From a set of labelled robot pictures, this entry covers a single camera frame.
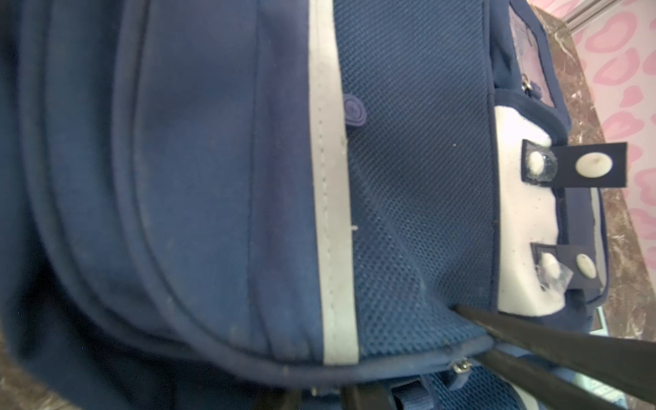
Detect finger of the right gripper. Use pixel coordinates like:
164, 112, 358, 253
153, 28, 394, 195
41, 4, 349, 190
454, 305, 655, 404
475, 350, 620, 410

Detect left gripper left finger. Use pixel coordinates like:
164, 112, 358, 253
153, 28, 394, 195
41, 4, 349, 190
256, 389, 302, 410

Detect navy blue student backpack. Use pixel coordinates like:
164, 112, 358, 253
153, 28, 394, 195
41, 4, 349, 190
1, 1, 627, 409

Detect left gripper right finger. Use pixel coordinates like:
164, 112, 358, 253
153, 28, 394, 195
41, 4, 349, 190
340, 384, 397, 410

